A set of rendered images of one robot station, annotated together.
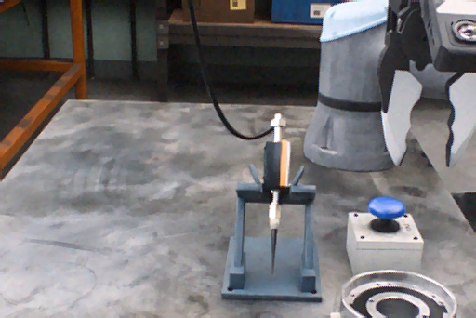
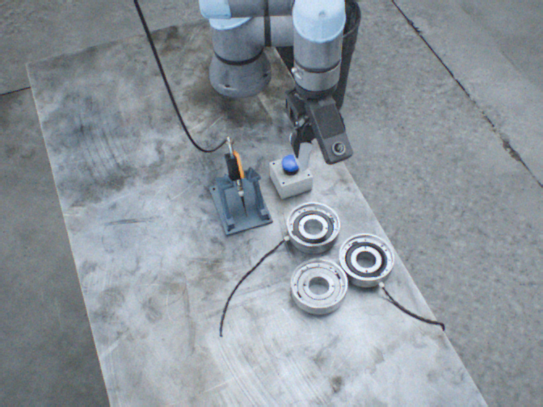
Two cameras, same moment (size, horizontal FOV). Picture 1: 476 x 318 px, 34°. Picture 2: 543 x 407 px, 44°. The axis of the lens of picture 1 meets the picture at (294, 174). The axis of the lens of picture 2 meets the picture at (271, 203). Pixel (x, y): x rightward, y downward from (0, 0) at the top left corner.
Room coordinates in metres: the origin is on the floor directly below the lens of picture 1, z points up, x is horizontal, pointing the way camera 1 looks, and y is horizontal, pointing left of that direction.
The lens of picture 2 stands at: (-0.09, 0.18, 1.92)
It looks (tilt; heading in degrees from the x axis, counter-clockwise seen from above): 54 degrees down; 344
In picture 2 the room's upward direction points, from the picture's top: 2 degrees counter-clockwise
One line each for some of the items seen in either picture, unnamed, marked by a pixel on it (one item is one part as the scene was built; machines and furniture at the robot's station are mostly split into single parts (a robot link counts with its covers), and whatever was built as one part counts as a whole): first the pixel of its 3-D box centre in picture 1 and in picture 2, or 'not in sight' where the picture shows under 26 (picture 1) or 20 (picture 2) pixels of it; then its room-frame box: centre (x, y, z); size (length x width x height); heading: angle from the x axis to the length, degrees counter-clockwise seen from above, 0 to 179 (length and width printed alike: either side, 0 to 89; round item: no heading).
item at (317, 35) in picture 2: not in sight; (318, 27); (0.68, -0.12, 1.26); 0.09 x 0.08 x 0.11; 166
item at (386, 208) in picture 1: (385, 222); (291, 168); (0.75, -0.10, 0.85); 0.04 x 0.04 x 0.05
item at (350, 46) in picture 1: (365, 46); (239, 20); (1.10, -0.09, 0.97); 0.13 x 0.12 x 0.14; 76
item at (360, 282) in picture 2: not in sight; (365, 262); (0.51, -0.17, 0.82); 0.10 x 0.10 x 0.04
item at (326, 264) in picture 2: not in sight; (318, 287); (0.48, -0.07, 0.82); 0.10 x 0.10 x 0.04
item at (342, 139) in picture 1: (354, 123); (239, 60); (1.10, -0.09, 0.85); 0.15 x 0.15 x 0.10
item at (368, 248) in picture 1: (382, 241); (290, 174); (0.76, -0.10, 0.82); 0.08 x 0.07 x 0.05; 4
